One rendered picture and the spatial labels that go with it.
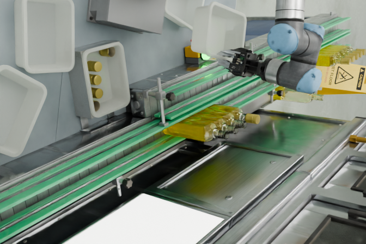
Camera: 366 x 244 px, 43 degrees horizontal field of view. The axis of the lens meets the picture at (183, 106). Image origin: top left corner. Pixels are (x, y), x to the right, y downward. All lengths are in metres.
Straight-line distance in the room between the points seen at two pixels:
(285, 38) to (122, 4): 0.59
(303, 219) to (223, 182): 0.29
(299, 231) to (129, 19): 0.85
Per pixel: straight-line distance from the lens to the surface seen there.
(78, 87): 1.53
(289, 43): 1.21
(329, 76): 4.94
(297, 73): 1.35
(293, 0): 1.25
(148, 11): 1.65
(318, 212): 1.46
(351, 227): 1.40
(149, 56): 1.81
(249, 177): 1.56
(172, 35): 1.91
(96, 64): 1.54
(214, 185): 1.52
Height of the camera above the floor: 1.97
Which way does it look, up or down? 38 degrees down
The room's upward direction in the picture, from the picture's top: 98 degrees clockwise
